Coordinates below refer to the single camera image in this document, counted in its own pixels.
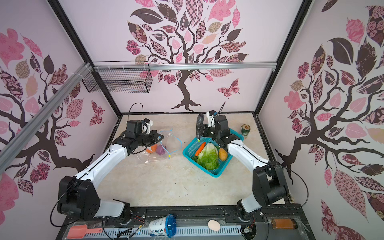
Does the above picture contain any black wire wall basket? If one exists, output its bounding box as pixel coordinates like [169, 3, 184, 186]
[82, 60, 153, 94]

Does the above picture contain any green drink can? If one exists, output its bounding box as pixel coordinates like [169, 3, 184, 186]
[241, 124, 251, 139]

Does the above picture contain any yellow brown toy potato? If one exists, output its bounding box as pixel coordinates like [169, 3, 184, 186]
[219, 148, 228, 162]

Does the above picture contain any white blue yogurt cup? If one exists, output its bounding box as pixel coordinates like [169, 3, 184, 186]
[148, 214, 177, 238]

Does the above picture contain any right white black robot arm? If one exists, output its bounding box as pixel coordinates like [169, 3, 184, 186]
[196, 112, 289, 220]

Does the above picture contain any clear blue zip top bag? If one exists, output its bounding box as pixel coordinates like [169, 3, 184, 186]
[137, 129, 183, 164]

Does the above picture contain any green toy lettuce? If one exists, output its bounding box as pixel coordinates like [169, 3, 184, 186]
[197, 143, 220, 171]

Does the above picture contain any orange toy pumpkin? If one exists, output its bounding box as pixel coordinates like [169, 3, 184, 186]
[146, 145, 158, 154]

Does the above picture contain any purple toy onion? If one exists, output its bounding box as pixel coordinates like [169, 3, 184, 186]
[156, 144, 167, 156]

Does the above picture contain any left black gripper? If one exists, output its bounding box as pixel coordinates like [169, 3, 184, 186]
[135, 129, 164, 147]

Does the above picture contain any brown amber bottle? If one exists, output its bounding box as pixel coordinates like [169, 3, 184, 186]
[271, 219, 298, 230]

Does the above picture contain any red plastic spatula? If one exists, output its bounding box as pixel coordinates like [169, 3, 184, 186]
[67, 225, 103, 240]

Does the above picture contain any white slotted cable duct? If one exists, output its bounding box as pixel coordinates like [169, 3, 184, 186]
[83, 225, 243, 240]

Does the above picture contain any pink egg shaped toy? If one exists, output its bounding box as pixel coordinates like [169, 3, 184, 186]
[208, 220, 221, 232]

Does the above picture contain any teal plastic basket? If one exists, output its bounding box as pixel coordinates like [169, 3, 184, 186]
[183, 137, 233, 178]

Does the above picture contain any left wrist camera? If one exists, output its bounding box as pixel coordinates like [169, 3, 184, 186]
[126, 119, 153, 135]

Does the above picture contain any orange toy carrot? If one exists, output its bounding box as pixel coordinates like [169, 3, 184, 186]
[195, 142, 206, 157]

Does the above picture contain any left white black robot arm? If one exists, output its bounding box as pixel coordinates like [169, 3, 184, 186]
[57, 130, 164, 224]

